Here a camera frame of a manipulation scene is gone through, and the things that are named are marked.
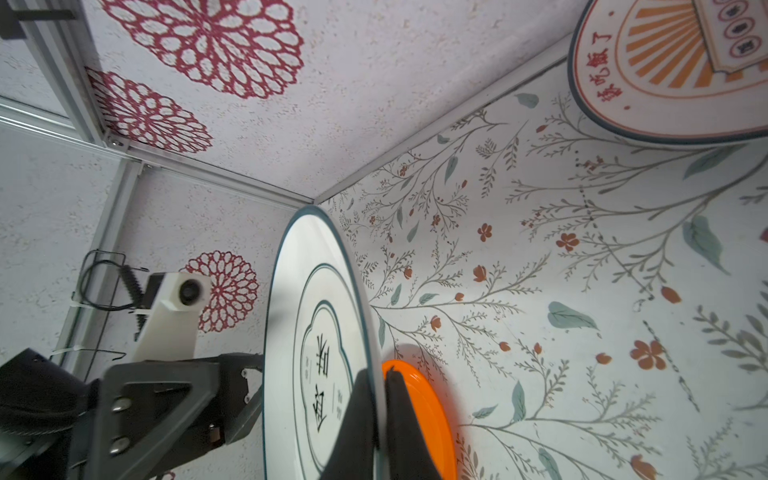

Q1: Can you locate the white cloud plate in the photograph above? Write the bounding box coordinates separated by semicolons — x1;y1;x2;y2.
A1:
262;205;388;479

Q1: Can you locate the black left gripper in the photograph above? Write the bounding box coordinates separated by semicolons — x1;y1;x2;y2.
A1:
65;353;264;479

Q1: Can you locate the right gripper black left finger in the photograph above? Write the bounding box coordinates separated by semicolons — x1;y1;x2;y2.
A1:
321;370;376;480

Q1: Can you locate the orange plastic plate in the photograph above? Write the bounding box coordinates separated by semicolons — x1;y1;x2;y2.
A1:
382;360;458;480

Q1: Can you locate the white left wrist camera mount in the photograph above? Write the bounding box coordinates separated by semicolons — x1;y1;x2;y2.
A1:
131;272;212;362

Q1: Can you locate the orange sunburst plate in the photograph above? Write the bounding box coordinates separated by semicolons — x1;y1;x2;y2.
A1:
567;1;767;145

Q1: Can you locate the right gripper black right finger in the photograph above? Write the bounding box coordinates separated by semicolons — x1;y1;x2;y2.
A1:
384;372;441;479

